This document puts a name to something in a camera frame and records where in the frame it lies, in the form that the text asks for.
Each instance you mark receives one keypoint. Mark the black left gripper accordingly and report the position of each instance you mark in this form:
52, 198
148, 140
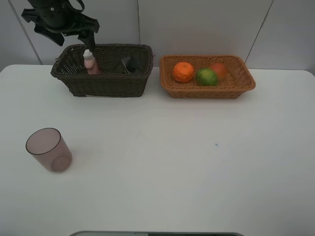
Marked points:
55, 18

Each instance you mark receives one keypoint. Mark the pink bottle white cap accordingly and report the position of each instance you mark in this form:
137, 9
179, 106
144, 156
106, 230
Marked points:
90, 63

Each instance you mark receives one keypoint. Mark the black square bottle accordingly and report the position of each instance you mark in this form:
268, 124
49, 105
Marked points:
128, 65

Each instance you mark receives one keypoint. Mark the orange tangerine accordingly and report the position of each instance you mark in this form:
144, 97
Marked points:
183, 72

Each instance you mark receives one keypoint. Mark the green mango fruit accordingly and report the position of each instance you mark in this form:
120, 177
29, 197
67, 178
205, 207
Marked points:
206, 77

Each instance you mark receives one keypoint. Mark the red yellow peach fruit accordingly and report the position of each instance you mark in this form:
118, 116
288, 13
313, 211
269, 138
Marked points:
219, 70

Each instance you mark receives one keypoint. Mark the dark brown wicker basket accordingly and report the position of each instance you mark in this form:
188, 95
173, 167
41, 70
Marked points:
69, 68

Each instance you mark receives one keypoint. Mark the translucent purple plastic cup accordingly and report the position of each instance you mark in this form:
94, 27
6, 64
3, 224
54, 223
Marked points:
48, 147

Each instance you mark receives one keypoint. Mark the orange wicker basket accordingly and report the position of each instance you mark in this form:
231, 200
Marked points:
237, 81

